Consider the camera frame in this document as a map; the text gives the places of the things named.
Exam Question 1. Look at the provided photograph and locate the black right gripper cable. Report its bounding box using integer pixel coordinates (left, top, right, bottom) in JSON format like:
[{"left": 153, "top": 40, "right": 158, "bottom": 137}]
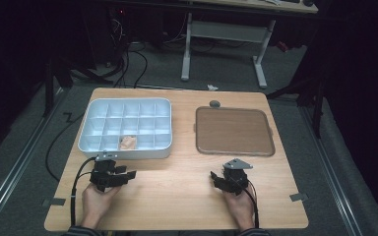
[{"left": 228, "top": 171, "right": 261, "bottom": 229}]

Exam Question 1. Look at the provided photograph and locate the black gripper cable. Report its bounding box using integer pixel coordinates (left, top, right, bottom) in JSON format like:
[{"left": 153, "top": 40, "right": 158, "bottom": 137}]
[
  {"left": 69, "top": 155, "right": 98, "bottom": 228},
  {"left": 228, "top": 171, "right": 261, "bottom": 229}
]

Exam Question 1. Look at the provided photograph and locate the dark metal stand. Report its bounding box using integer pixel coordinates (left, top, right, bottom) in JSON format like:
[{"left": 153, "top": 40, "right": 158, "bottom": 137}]
[
  {"left": 40, "top": 53, "right": 114, "bottom": 118},
  {"left": 266, "top": 73, "right": 327, "bottom": 140}
]

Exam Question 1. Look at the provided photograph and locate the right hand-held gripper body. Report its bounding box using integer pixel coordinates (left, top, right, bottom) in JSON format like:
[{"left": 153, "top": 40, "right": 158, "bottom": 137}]
[{"left": 215, "top": 157, "right": 254, "bottom": 197}]

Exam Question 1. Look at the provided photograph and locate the black floor cable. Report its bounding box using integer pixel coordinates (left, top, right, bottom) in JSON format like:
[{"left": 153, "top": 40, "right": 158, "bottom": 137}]
[{"left": 44, "top": 111, "right": 87, "bottom": 183}]

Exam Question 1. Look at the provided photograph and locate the metal floor rail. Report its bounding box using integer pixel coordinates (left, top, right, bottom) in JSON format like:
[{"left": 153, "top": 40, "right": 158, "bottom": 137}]
[
  {"left": 0, "top": 88, "right": 67, "bottom": 234},
  {"left": 298, "top": 105, "right": 364, "bottom": 236}
]

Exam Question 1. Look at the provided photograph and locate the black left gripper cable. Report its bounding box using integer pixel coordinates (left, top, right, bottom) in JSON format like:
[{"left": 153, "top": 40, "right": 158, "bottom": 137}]
[{"left": 69, "top": 155, "right": 98, "bottom": 228}]

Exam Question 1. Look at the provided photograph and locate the beige pair of socks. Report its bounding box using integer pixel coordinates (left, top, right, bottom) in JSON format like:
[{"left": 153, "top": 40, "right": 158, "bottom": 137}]
[{"left": 119, "top": 135, "right": 138, "bottom": 151}]

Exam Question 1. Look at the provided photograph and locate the grey tape strip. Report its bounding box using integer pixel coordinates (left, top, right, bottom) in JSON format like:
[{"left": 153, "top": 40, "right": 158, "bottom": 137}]
[
  {"left": 41, "top": 197, "right": 68, "bottom": 207},
  {"left": 288, "top": 192, "right": 310, "bottom": 203}
]

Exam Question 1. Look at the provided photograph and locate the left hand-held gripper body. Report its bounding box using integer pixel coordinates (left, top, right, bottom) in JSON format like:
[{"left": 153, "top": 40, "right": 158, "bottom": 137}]
[{"left": 89, "top": 149, "right": 120, "bottom": 193}]

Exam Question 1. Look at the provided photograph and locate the person's left hand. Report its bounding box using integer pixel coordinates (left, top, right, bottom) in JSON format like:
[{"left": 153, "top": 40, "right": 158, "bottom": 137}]
[{"left": 80, "top": 182, "right": 122, "bottom": 230}]

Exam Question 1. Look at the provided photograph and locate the small red object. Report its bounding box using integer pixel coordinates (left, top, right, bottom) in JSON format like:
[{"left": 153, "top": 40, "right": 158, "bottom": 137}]
[{"left": 277, "top": 40, "right": 290, "bottom": 54}]

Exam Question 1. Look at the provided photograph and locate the white compartment storage box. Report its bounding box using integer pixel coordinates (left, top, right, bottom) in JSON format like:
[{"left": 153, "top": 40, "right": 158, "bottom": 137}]
[{"left": 77, "top": 96, "right": 173, "bottom": 162}]

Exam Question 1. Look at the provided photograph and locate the brown square tray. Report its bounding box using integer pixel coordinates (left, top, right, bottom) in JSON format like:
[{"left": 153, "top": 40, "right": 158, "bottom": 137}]
[{"left": 194, "top": 105, "right": 277, "bottom": 157}]

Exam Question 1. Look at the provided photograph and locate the white-framed wooden desk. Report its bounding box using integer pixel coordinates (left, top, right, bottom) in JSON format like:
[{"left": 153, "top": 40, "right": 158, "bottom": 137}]
[{"left": 179, "top": 0, "right": 320, "bottom": 89}]

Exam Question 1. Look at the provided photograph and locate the bundle of black cables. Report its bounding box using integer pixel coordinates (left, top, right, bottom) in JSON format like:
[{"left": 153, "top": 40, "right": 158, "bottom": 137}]
[{"left": 106, "top": 16, "right": 150, "bottom": 89}]

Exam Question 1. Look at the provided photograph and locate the person's right hand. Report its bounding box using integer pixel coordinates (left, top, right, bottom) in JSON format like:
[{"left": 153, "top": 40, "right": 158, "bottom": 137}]
[{"left": 223, "top": 184, "right": 257, "bottom": 231}]

